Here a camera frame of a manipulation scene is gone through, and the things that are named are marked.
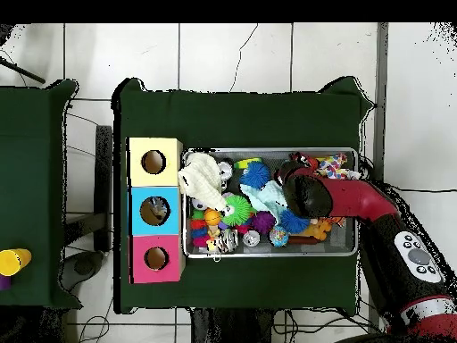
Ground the wooden box with three holes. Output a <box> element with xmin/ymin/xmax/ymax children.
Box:
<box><xmin>127</xmin><ymin>137</ymin><xmax>186</xmax><ymax>285</ymax></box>

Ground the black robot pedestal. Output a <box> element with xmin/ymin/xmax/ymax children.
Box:
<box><xmin>188</xmin><ymin>306</ymin><xmax>288</xmax><ymax>343</ymax></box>

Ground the polka dot colourful cloth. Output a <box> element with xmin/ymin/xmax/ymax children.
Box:
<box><xmin>288</xmin><ymin>150</ymin><xmax>361</xmax><ymax>181</ymax></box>

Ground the green spiky rubber ball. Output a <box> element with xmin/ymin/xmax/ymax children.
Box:
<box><xmin>220</xmin><ymin>194</ymin><xmax>255</xmax><ymax>226</ymax></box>

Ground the small orange basketball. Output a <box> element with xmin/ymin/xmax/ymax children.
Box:
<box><xmin>204</xmin><ymin>207</ymin><xmax>222</xmax><ymax>227</ymax></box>

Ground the clear plastic bottle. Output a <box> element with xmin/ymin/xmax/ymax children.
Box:
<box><xmin>148</xmin><ymin>199</ymin><xmax>171</xmax><ymax>222</ymax></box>

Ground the blue spiky rubber ball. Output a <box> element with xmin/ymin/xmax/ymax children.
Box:
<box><xmin>242</xmin><ymin>162</ymin><xmax>272</xmax><ymax>190</ymax></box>

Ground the grey round floor base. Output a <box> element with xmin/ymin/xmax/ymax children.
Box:
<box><xmin>71</xmin><ymin>251</ymin><xmax>104</xmax><ymax>281</ymax></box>

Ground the yellow plastic cup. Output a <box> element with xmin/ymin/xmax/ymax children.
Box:
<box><xmin>0</xmin><ymin>248</ymin><xmax>33</xmax><ymax>278</ymax></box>

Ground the dark green side table cloth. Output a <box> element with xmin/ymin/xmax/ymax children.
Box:
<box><xmin>0</xmin><ymin>78</ymin><xmax>81</xmax><ymax>310</ymax></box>

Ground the black upright panel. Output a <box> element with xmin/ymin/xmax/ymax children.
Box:
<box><xmin>94</xmin><ymin>124</ymin><xmax>115</xmax><ymax>253</ymax></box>

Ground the cream knitted cloth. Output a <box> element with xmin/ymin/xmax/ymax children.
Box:
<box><xmin>178</xmin><ymin>151</ymin><xmax>231</xmax><ymax>213</ymax></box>

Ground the mint green fuzzy cloth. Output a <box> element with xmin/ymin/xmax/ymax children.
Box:
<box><xmin>239</xmin><ymin>180</ymin><xmax>290</xmax><ymax>217</ymax></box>

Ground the shallow wire mesh bin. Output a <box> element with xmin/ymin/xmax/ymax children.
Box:
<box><xmin>181</xmin><ymin>146</ymin><xmax>360</xmax><ymax>258</ymax></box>

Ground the crushed silver can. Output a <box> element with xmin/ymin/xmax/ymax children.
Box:
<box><xmin>213</xmin><ymin>227</ymin><xmax>241</xmax><ymax>253</ymax></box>

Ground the small globe ball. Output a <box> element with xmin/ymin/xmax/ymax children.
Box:
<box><xmin>270</xmin><ymin>226</ymin><xmax>291</xmax><ymax>248</ymax></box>

